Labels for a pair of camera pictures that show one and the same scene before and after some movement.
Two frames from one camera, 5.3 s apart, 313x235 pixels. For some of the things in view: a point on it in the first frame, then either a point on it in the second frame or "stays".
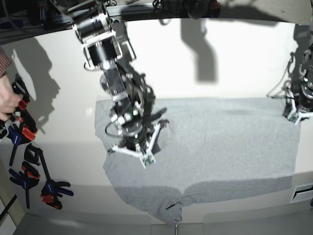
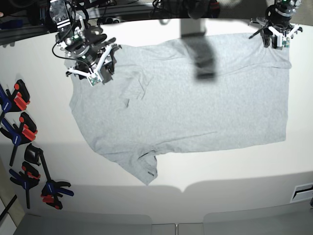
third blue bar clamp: (28, 177) stays
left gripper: (303, 97) to (278, 30)
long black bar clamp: (51, 189) stays
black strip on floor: (4, 212) stays
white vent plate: (302, 193) stays
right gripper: (135, 138) to (95, 60)
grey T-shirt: (209, 145) to (185, 92)
